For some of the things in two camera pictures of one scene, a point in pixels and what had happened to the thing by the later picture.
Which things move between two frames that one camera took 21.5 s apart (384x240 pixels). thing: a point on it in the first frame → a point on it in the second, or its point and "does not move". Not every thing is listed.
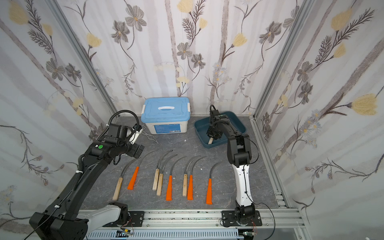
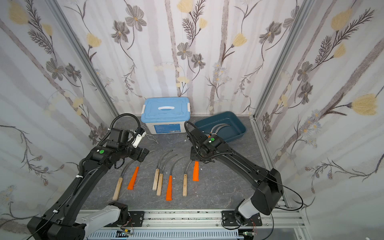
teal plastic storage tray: x=202 y=125 does not move
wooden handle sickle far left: x=120 y=181 does not move
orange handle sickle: x=190 y=196 → x=196 y=172
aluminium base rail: x=205 y=224 does not move
